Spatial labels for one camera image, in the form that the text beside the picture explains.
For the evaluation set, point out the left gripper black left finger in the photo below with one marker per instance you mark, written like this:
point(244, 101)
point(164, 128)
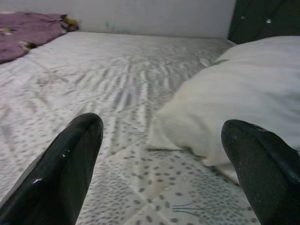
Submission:
point(54, 173)

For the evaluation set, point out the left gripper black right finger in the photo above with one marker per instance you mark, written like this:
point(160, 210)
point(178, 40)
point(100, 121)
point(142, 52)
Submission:
point(262, 168)

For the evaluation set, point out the white pillow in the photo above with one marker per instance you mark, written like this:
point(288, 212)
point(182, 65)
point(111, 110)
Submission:
point(234, 93)

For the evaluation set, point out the purple cartoon mouse blanket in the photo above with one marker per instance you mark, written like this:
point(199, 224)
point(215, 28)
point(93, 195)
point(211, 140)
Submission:
point(23, 30)

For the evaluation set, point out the white quilted mattress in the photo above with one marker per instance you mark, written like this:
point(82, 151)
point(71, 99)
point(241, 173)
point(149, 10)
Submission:
point(105, 82)

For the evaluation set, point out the black tufted headboard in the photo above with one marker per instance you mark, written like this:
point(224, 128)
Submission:
point(264, 18)

